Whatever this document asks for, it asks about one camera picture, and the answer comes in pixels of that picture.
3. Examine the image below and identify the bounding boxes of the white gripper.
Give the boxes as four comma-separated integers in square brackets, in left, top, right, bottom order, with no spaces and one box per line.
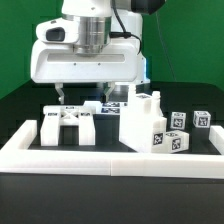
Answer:
[31,38,144,105]

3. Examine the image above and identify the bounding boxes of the white chair back part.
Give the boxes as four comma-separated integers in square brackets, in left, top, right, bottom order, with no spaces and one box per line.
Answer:
[40,105,95,146]

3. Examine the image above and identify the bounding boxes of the white chair seat part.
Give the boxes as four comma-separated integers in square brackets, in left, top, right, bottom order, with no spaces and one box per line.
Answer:
[119,93,167,154]

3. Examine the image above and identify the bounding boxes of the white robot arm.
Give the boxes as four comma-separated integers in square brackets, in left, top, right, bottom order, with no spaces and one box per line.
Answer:
[30,0,166,102]

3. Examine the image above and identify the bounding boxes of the white sheet with tags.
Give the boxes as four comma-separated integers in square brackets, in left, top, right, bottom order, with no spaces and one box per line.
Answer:
[84,101,127,115]

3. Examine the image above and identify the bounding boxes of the small tagged white cube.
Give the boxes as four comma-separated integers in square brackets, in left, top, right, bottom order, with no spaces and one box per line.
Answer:
[193,111,211,128]
[170,112,186,130]

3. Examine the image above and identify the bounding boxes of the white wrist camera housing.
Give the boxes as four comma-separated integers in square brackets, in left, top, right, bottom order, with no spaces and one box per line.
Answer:
[36,18,78,44]

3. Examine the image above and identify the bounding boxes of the white U-shaped border frame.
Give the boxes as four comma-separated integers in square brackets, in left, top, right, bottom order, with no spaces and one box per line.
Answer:
[0,120,224,179]

